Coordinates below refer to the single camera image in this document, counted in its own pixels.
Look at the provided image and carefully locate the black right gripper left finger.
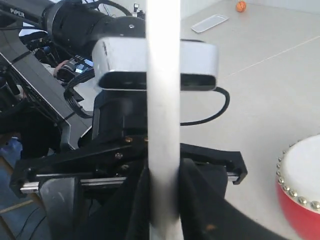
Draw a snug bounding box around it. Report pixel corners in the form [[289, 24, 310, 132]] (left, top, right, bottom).
[[74, 164, 150, 240]]

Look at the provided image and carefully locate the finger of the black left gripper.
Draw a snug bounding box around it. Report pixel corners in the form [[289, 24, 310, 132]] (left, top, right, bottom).
[[39, 177, 88, 240]]

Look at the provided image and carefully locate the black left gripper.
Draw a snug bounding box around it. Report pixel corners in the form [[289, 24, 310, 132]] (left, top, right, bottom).
[[9, 94, 249, 198]]

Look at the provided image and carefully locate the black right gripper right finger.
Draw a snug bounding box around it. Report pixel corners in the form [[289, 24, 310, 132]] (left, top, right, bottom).
[[177, 157, 301, 240]]

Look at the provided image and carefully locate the white wooden drumstick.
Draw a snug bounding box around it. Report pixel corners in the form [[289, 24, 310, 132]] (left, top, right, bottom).
[[146, 0, 184, 240]]

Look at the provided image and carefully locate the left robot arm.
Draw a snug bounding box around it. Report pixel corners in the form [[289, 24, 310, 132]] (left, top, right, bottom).
[[0, 0, 256, 240]]

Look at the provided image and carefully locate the red small drum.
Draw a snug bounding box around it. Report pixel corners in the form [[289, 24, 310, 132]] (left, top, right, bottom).
[[276, 134, 320, 240]]

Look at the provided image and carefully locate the distant white tray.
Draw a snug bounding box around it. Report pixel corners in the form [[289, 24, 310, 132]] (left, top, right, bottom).
[[191, 14, 229, 34]]

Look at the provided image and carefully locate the orange small ball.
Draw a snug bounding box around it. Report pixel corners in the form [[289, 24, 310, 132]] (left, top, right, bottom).
[[235, 0, 247, 13]]

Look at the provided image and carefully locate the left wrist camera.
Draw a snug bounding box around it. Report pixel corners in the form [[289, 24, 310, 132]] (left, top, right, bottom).
[[92, 37, 219, 91]]

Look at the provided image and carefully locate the black equipment frame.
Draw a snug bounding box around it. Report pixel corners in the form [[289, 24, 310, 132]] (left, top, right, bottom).
[[0, 30, 92, 150]]

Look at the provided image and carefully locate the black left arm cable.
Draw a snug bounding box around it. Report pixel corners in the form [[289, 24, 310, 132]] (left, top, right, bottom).
[[179, 86, 231, 127]]

